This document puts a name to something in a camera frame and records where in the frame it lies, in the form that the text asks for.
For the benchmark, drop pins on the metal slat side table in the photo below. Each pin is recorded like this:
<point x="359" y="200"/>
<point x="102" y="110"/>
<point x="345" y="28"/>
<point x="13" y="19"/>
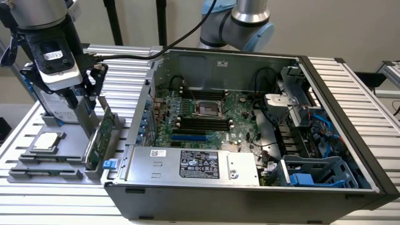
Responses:
<point x="389" y="71"/>

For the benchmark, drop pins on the grey parts rack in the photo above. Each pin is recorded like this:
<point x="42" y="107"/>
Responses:
<point x="73" y="131"/>

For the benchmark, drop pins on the black stand pole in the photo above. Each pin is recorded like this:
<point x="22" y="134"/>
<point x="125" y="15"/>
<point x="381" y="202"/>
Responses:
<point x="115" y="22"/>
<point x="162" y="22"/>

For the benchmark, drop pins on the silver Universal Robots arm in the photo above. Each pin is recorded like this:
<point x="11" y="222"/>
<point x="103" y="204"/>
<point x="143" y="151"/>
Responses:
<point x="250" y="14"/>

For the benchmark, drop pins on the grey power supply unit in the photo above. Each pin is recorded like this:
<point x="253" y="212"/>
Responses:
<point x="194" y="166"/>

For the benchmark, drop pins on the black open PC case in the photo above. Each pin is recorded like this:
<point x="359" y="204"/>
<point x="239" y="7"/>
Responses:
<point x="250" y="201"/>

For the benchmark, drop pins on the black RAM slot bank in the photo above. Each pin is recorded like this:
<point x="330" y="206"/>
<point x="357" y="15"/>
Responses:
<point x="206" y="124"/>
<point x="203" y="94"/>

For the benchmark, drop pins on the green RAM stick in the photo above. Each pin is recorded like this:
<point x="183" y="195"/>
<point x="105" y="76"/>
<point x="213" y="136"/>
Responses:
<point x="50" y="160"/>

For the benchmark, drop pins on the black box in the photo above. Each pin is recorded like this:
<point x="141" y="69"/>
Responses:
<point x="369" y="79"/>

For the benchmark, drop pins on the blue expansion slot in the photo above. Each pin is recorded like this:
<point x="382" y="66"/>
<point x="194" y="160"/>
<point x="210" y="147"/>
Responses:
<point x="189" y="138"/>

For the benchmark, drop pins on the silver drive cage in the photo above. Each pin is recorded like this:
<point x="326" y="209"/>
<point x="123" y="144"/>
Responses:
<point x="294" y="100"/>

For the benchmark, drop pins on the black expansion slot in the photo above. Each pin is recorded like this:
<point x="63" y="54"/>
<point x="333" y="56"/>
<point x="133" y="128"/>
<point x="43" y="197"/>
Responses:
<point x="189" y="132"/>

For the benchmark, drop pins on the silver chipset heatsink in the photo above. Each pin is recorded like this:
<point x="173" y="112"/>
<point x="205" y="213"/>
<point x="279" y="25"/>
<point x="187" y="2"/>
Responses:
<point x="233" y="147"/>

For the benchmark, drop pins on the CPU socket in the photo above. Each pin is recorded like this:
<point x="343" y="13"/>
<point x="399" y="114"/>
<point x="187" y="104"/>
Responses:
<point x="210" y="108"/>

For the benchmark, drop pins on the green motherboard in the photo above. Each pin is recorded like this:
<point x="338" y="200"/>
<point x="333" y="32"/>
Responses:
<point x="243" y="122"/>

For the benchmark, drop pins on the grey disk bay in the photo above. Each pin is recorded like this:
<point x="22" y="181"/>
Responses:
<point x="315" y="171"/>

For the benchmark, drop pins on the blue case latch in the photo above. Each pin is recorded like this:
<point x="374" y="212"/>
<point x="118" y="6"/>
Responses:
<point x="110" y="164"/>

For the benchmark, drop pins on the silver hard disk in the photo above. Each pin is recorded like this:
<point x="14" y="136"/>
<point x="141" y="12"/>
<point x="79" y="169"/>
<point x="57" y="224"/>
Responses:
<point x="59" y="110"/>

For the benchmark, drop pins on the black block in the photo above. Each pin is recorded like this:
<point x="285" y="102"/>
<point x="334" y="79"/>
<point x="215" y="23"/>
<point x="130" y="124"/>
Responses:
<point x="5" y="131"/>

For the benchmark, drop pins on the silver CPU chip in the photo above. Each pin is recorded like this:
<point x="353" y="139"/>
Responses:
<point x="47" y="140"/>

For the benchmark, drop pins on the green GPU card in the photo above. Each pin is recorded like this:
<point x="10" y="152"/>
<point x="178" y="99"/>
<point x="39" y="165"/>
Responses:
<point x="102" y="138"/>

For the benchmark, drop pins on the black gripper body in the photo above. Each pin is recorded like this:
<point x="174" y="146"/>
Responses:
<point x="75" y="39"/>

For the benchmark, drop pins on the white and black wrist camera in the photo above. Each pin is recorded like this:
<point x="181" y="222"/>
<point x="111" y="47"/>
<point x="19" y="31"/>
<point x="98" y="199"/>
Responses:
<point x="58" y="63"/>

